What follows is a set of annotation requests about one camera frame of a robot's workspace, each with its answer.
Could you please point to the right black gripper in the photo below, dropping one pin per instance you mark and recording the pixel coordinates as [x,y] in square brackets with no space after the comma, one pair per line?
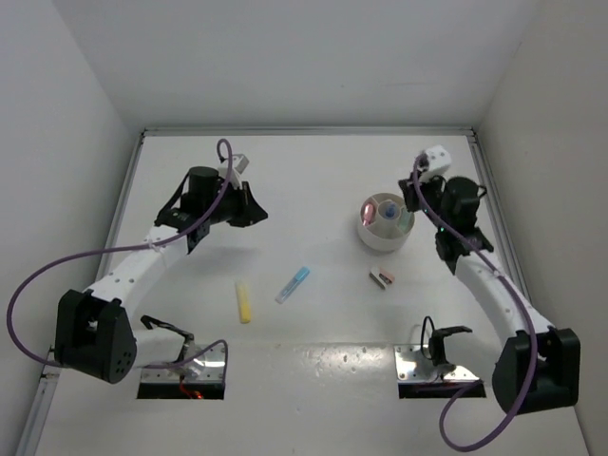
[409,192]

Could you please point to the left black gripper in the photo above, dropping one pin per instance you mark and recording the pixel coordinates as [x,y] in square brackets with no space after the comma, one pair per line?
[249,211]

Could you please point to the green clear tube pen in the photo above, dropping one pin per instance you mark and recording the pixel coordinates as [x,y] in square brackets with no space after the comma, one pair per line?
[403,223]

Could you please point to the clear spray bottle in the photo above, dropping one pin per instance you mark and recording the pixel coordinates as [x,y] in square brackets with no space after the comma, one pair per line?
[390,210]

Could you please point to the pink highlighter pen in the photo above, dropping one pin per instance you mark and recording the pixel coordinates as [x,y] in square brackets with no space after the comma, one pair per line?
[368,213]

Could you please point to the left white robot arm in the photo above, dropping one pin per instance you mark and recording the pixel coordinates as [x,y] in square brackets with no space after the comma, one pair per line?
[94,330]

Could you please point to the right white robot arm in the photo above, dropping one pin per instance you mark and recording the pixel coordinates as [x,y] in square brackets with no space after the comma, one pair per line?
[539,366]

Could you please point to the white round divided container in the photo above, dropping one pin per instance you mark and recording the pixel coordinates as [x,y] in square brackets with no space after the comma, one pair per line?
[383,236]

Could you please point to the yellow highlighter pen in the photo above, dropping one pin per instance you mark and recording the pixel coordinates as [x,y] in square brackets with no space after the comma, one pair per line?
[243,302]

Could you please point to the blue capped glue stick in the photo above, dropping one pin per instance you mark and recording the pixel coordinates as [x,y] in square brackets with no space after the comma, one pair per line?
[292,285]

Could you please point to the pink white stapler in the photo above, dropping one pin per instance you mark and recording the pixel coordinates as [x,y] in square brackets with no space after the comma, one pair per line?
[381,277]

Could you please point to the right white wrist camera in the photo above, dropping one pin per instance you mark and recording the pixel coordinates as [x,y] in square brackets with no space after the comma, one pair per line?
[434,161]

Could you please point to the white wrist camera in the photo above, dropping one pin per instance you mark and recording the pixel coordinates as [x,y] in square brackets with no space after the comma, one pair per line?
[434,161]
[233,168]

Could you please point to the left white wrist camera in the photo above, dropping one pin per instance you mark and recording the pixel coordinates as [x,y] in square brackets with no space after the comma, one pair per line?
[233,168]

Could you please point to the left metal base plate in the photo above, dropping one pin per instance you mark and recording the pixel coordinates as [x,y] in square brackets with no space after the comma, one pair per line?
[209,367]

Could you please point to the metal base plate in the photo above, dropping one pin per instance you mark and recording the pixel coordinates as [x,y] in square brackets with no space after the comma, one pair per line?
[412,367]
[209,367]

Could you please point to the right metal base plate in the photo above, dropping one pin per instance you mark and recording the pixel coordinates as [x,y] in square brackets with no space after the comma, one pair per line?
[412,367]

